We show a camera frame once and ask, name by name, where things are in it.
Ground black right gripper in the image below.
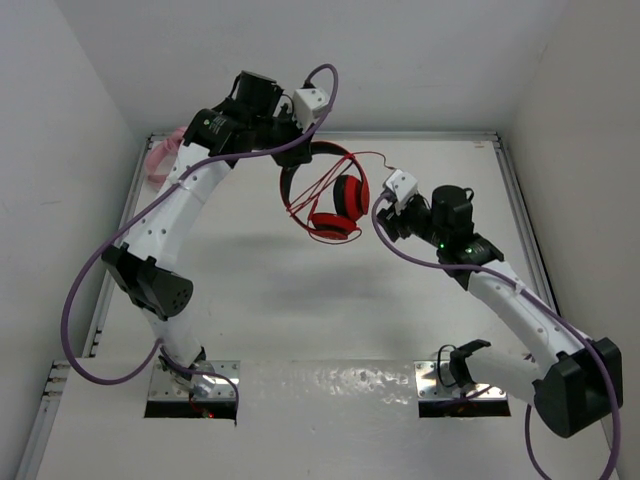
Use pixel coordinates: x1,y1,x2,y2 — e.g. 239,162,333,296
375,192,447,248

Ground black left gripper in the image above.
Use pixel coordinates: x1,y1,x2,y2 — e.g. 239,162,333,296
248,103,314,171

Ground red black headphones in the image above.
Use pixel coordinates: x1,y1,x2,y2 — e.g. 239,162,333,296
279,141,370,244

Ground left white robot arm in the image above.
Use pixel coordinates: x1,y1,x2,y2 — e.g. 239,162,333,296
101,71,335,369

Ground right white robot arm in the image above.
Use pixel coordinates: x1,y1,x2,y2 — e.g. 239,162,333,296
371,183,623,438

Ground white front board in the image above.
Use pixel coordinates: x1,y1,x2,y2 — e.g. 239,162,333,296
38,361,609,479

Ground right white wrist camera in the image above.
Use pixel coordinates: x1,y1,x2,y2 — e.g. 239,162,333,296
383,169,418,213

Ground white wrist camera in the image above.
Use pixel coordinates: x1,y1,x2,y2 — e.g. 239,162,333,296
293,87,330,131
383,169,418,213

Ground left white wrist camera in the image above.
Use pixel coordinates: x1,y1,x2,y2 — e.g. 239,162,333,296
293,87,330,131

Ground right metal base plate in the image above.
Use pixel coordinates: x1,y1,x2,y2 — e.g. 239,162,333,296
413,359,510,401

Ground metal base plate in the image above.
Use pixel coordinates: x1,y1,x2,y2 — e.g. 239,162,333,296
147,360,240,402
413,359,510,401

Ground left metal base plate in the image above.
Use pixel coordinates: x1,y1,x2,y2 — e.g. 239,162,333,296
147,360,240,402

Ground aluminium table frame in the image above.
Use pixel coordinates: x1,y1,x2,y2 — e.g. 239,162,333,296
17,130,589,480

